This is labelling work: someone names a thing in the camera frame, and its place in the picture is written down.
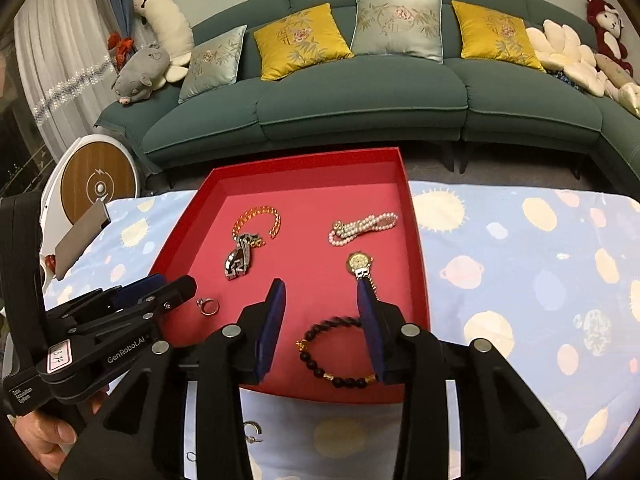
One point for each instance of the red monkey plush toy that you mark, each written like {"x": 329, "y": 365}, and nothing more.
{"x": 607, "y": 30}

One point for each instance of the gold wrist watch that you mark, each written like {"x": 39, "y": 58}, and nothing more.
{"x": 359, "y": 261}

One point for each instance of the dark blue patterned cloth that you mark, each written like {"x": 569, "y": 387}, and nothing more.
{"x": 567, "y": 80}

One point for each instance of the red cardboard box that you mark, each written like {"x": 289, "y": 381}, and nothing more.
{"x": 310, "y": 260}

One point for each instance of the yellow embroidered cushion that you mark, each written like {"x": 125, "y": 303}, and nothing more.
{"x": 495, "y": 35}
{"x": 300, "y": 40}

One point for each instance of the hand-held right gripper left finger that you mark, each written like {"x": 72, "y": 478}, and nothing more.
{"x": 270, "y": 330}

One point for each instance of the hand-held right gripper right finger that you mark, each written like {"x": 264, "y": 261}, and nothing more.
{"x": 372, "y": 335}

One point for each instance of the long white plush toy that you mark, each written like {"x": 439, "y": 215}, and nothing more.
{"x": 167, "y": 20}

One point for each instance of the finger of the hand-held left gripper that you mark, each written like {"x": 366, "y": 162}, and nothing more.
{"x": 142, "y": 285}
{"x": 175, "y": 292}

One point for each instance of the cream flower-shaped cushion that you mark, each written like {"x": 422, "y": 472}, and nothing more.
{"x": 565, "y": 52}

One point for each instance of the white curtain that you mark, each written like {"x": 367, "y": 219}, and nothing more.
{"x": 65, "y": 35}

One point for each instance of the white exercise machine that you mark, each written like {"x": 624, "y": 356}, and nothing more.
{"x": 100, "y": 170}

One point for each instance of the grey pedal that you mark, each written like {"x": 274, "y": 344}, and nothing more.
{"x": 82, "y": 240}

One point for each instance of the green sofa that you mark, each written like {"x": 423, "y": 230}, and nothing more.
{"x": 350, "y": 90}

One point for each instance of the person's left hand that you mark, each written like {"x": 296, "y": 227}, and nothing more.
{"x": 50, "y": 432}

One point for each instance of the beige plush toy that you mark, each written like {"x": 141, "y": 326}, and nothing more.
{"x": 615, "y": 72}

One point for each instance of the silver hoop earring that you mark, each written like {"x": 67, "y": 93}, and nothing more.
{"x": 259, "y": 429}

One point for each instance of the grey pig plush toy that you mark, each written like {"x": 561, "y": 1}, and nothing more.
{"x": 142, "y": 72}

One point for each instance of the red curtain tie bow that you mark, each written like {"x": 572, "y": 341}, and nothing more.
{"x": 122, "y": 47}

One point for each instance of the grey-green embroidered cushion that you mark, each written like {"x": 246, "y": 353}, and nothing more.
{"x": 397, "y": 25}
{"x": 212, "y": 62}

